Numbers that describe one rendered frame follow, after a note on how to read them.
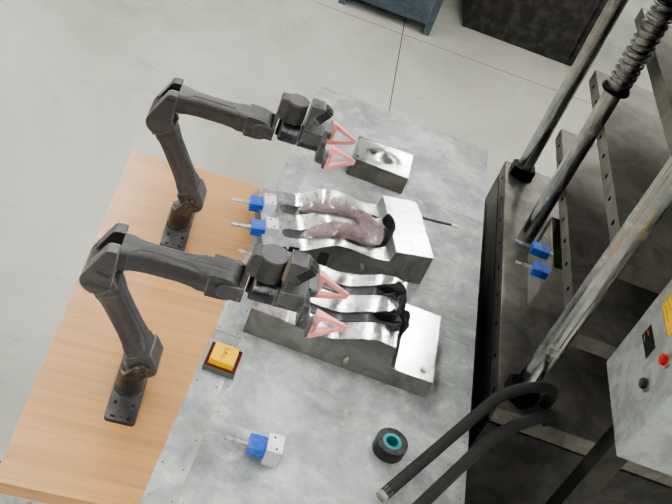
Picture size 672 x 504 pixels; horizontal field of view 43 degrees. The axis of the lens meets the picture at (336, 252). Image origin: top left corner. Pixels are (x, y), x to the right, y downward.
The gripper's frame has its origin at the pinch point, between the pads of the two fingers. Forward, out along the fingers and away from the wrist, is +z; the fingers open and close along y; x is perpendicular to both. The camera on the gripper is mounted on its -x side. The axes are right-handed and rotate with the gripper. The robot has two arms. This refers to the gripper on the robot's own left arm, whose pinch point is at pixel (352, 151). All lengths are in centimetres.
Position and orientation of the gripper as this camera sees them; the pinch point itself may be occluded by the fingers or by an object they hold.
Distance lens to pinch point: 222.8
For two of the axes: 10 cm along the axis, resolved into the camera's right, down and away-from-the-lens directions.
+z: 9.5, 2.7, 1.7
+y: 0.4, -6.4, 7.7
